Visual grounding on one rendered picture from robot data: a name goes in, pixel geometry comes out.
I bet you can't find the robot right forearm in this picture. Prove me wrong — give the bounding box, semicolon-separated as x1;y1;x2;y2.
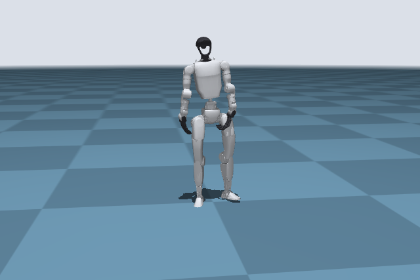
178;90;189;121

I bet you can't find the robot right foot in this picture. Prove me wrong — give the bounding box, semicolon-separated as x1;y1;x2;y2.
194;196;204;207

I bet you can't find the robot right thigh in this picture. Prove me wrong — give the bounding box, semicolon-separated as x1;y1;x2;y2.
191;114;205;166

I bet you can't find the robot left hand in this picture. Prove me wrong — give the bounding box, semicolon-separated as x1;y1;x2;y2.
216;110;236;130

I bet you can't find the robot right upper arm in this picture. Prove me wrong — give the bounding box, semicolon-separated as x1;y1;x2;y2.
182;64;194;99

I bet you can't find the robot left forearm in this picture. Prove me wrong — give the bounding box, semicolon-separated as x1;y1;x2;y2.
226;91;237;114

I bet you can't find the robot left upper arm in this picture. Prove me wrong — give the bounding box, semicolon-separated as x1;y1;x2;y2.
219;61;235;93

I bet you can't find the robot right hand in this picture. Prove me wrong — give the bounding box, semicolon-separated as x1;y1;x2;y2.
179;116;191;134

